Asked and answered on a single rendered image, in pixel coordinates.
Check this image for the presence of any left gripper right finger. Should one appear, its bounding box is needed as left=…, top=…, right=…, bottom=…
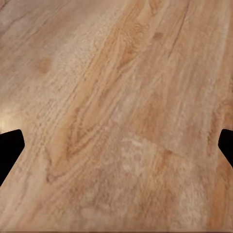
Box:
left=218, top=129, right=233, bottom=167

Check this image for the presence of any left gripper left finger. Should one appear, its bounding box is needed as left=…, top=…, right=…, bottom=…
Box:
left=0, top=129, right=25, bottom=186

